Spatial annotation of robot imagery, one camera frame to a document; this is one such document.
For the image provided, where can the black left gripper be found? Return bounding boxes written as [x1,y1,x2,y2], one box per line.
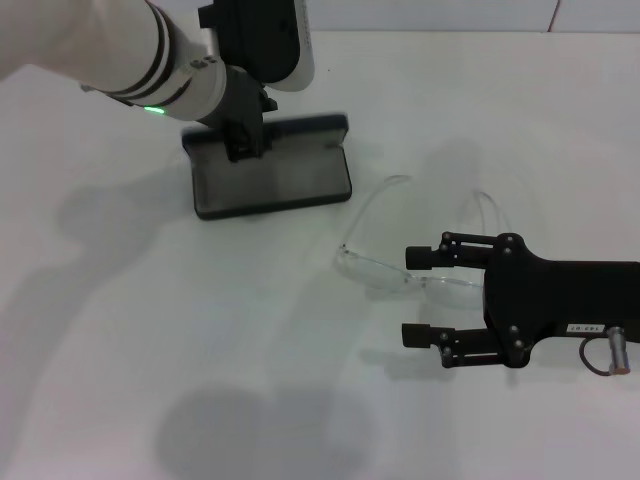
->
[197,65,279,163]

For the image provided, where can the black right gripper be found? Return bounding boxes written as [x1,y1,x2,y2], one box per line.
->
[401,230,640,371]

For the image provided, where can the clear white glasses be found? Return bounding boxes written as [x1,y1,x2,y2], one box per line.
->
[335,173,511,311]

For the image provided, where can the black glasses case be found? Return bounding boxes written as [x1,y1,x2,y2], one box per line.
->
[180,113,354,221]

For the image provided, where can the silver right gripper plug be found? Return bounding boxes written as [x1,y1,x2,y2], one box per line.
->
[606,325,633,376]

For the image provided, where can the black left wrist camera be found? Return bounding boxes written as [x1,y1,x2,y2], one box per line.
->
[197,0,317,95]

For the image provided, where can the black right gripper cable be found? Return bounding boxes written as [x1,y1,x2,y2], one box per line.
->
[578,337,617,375]

